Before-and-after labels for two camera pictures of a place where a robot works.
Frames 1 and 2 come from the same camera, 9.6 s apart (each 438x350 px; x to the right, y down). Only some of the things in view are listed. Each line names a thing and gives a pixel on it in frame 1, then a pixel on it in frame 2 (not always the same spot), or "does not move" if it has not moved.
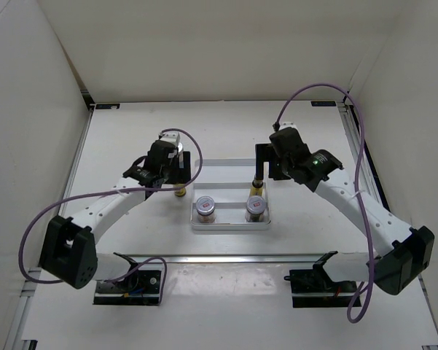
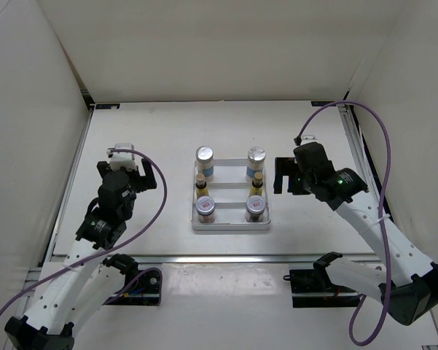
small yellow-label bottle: x=180 y=192 -> x=201 y=186
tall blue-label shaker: x=181 y=155 -> x=204 y=157
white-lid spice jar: x=256 y=206 does not move
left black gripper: x=181 y=175 -> x=143 y=182
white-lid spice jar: x=205 y=208 does not move
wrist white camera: x=173 y=138 -> x=119 y=159
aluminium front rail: x=288 y=259 does not move
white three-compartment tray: x=228 y=181 does not move
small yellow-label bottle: x=257 y=188 does not move
